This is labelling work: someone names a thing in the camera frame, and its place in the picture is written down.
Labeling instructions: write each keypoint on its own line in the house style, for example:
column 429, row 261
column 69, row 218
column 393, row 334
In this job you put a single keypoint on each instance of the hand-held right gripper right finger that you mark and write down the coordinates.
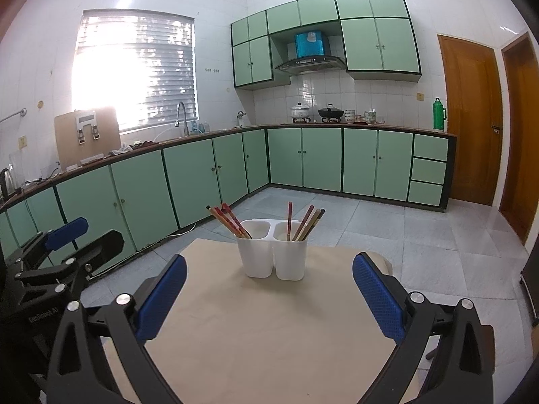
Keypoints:
column 379, row 298

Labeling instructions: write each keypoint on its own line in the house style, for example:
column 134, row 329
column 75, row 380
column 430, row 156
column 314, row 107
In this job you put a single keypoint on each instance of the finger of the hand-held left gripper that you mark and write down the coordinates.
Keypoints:
column 67, row 232
column 103, row 250

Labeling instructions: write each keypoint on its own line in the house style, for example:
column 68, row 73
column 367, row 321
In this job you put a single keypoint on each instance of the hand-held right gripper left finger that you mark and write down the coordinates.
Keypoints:
column 162, row 298

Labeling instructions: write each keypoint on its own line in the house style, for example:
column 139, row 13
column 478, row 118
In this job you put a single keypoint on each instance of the red patterned chopstick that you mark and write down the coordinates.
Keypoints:
column 223, row 221
column 236, row 219
column 229, row 221

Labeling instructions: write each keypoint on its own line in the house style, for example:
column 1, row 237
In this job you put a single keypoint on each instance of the dark wooden chopstick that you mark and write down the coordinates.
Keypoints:
column 314, row 224

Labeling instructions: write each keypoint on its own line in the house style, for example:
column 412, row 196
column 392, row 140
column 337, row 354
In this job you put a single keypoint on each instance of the white two-compartment utensil holder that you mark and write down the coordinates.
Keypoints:
column 257, row 256

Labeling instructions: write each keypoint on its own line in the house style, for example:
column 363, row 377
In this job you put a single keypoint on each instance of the plain red chopstick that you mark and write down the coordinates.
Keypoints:
column 289, row 221

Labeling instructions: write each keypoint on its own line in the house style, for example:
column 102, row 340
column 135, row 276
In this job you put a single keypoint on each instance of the green kitchen base cabinets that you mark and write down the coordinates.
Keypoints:
column 139, row 193

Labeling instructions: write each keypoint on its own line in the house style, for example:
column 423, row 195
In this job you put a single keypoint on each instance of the electric kettle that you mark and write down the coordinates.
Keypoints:
column 6, row 183

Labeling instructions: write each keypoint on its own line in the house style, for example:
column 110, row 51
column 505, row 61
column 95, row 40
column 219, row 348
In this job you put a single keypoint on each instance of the cardboard board with clips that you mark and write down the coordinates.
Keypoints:
column 67, row 147

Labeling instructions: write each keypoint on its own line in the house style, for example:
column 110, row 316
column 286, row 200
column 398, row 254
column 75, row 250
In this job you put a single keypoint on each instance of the dark cloth pile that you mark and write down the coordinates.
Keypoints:
column 130, row 148

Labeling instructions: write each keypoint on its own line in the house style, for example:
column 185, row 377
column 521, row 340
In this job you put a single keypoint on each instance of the green cabinet drawer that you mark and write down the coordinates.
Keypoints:
column 430, row 147
column 425, row 193
column 428, row 171

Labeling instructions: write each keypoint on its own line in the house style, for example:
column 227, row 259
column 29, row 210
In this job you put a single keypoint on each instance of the chrome kitchen faucet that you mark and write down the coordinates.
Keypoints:
column 185, row 124

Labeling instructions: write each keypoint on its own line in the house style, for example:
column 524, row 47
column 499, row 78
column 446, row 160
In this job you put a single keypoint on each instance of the black stand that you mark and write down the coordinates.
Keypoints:
column 531, row 286

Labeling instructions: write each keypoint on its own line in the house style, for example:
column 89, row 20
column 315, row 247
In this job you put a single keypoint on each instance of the stack of bowls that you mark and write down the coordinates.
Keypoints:
column 350, row 116

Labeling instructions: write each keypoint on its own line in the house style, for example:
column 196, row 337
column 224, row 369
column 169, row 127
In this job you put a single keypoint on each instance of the small chrome tap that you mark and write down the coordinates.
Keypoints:
column 241, row 118

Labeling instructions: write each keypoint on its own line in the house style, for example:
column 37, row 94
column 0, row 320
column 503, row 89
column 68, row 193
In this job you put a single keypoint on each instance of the black wok with lid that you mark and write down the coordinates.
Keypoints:
column 330, row 113

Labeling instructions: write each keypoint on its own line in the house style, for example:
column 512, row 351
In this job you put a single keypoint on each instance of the green thermos flask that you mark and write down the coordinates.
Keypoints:
column 440, row 115

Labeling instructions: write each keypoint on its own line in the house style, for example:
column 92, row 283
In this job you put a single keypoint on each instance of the brown wooden door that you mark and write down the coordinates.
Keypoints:
column 471, row 126
column 522, row 143

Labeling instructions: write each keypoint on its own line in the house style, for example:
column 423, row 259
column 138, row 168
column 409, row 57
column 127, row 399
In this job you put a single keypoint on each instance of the white cooking pot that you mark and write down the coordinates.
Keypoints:
column 300, row 112

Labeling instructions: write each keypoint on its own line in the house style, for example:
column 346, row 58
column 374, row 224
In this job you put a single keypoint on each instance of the white window blind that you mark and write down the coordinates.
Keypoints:
column 160, row 50

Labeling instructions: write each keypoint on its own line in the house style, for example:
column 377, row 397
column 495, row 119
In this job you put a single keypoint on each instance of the black range hood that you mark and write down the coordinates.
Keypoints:
column 309, row 64

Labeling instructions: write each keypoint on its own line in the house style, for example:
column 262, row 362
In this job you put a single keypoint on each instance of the blue wrapped hood chimney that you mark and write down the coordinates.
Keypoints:
column 311, row 44

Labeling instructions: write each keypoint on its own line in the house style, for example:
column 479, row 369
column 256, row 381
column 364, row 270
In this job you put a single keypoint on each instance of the yellowed wall switch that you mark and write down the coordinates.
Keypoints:
column 23, row 142

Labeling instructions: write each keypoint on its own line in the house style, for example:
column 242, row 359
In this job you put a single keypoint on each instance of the metal wall rail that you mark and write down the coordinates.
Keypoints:
column 14, row 114

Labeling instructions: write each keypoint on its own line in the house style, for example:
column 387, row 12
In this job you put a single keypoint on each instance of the green wall cabinets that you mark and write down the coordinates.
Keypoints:
column 379, row 46

